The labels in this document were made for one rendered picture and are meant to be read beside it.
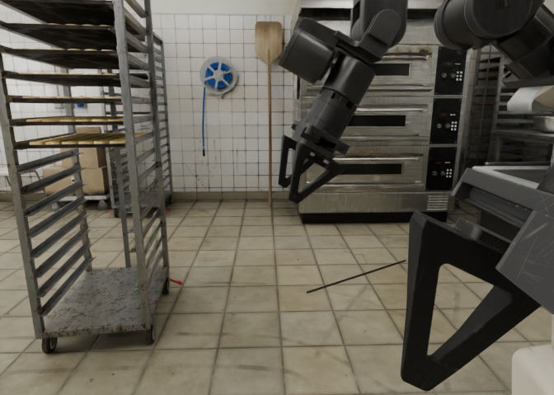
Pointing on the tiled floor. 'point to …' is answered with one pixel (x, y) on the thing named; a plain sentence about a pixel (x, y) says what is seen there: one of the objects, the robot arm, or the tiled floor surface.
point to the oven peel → (268, 29)
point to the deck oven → (390, 121)
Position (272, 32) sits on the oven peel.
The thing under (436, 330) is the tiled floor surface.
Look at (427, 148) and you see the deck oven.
